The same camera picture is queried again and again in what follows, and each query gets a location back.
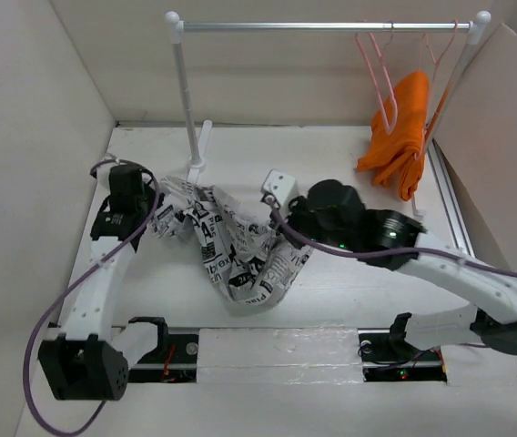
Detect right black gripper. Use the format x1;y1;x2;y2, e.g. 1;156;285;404
269;193;354;250

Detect newspaper print trousers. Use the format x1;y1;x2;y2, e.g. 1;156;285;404
148;176;313;310

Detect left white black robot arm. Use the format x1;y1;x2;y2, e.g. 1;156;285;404
38;163;170;401

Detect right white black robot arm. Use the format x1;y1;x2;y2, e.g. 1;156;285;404
276;179;517;359

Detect orange garment on hanger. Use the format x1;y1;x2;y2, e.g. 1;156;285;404
356;70;430;201

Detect white metal clothes rack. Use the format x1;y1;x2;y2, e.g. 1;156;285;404
164;10;492;223

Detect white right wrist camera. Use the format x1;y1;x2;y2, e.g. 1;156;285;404
260;169;300;208

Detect pink wire hanger empty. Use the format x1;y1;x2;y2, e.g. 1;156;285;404
354;20;399;135

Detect aluminium rail right side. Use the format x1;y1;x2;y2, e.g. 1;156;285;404
428;141;474;256

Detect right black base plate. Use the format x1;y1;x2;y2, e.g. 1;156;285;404
358;329;448;383

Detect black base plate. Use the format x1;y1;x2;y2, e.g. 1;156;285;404
358;329;448;383
128;330;199;384

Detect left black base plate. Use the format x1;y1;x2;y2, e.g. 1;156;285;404
128;330;199;384

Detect pink wire hanger with garment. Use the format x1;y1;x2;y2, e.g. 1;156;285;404
419;18;460;160

